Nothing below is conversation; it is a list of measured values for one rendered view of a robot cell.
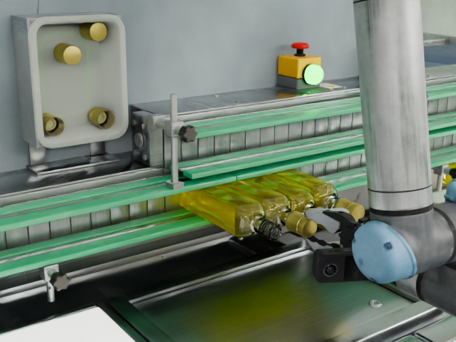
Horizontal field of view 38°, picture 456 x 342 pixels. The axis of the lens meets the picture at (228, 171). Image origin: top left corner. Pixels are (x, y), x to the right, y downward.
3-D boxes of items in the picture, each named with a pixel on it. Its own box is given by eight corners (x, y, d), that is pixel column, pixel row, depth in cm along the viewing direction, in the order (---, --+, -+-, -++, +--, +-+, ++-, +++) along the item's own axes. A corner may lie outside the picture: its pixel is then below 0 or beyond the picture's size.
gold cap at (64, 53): (52, 43, 119) (62, 45, 115) (71, 42, 121) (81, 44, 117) (53, 63, 120) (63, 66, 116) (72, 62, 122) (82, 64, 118)
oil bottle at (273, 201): (203, 200, 133) (271, 235, 117) (203, 173, 131) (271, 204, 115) (226, 194, 136) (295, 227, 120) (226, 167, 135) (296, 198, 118)
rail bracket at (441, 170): (408, 182, 171) (452, 197, 161) (410, 157, 169) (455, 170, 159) (418, 180, 173) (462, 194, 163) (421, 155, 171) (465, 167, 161)
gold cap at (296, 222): (284, 232, 115) (301, 241, 112) (285, 213, 114) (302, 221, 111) (300, 227, 117) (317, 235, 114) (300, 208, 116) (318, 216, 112)
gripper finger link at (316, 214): (326, 207, 116) (364, 231, 110) (300, 214, 113) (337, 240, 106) (328, 191, 115) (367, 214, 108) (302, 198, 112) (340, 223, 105)
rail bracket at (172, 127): (148, 178, 124) (184, 197, 114) (145, 88, 119) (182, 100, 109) (162, 176, 125) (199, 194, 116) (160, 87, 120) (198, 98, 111)
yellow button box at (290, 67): (275, 85, 154) (296, 90, 148) (276, 53, 151) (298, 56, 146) (298, 83, 157) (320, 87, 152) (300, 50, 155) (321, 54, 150)
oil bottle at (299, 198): (226, 196, 137) (296, 229, 120) (226, 169, 135) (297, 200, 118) (248, 191, 140) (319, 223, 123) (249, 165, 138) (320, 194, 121)
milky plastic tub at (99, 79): (21, 140, 121) (39, 151, 115) (10, 13, 115) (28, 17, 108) (108, 127, 131) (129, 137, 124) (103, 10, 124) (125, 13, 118)
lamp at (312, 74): (301, 84, 148) (310, 86, 146) (302, 64, 147) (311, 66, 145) (316, 83, 151) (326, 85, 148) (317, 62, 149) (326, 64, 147)
